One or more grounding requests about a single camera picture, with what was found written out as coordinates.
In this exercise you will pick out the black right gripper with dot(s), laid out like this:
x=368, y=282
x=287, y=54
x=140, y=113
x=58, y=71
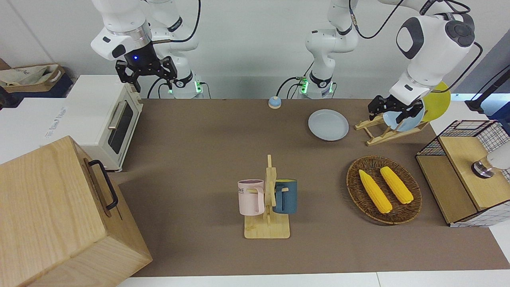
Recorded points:
x=145, y=67

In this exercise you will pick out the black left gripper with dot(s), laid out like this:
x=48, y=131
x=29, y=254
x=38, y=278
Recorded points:
x=392, y=103

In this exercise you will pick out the gray plate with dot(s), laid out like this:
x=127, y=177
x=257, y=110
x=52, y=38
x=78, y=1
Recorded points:
x=328, y=125

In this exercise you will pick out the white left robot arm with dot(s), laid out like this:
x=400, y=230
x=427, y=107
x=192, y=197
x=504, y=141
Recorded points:
x=430, y=52

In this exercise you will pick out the wooden plate rack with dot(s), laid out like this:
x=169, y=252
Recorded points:
x=381, y=139

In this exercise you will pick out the light blue plate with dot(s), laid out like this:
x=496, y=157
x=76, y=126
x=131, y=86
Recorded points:
x=415, y=120

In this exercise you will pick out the yellow plate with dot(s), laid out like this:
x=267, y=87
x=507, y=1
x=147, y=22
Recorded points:
x=438, y=103

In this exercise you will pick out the white toaster oven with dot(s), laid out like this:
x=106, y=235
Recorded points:
x=93, y=115

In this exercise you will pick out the yellow corn cob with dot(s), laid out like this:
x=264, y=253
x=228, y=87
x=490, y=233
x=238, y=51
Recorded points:
x=374, y=191
x=396, y=185

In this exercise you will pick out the brown table mat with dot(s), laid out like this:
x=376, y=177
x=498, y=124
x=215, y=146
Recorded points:
x=199, y=139

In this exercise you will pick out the brown wicker basket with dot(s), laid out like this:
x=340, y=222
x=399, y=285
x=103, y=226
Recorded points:
x=358, y=191

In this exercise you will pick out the cardboard box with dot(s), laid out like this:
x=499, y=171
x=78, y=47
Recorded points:
x=50, y=83

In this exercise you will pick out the small blue bell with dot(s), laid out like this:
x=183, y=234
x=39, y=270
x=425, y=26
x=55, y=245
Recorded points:
x=274, y=103

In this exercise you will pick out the white cylinder bottle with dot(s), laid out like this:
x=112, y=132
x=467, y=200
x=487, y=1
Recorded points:
x=500, y=159

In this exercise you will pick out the dark teal mug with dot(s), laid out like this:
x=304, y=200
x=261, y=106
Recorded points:
x=287, y=199

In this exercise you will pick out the pink mug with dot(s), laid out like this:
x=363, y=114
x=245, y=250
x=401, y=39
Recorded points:
x=249, y=199

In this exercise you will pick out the wooden mug tree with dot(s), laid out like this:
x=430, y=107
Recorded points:
x=267, y=230

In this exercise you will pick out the wooden drawer cabinet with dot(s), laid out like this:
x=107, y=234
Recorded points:
x=51, y=223

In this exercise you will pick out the black camera stand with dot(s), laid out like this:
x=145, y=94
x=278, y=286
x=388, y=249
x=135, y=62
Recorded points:
x=478, y=104

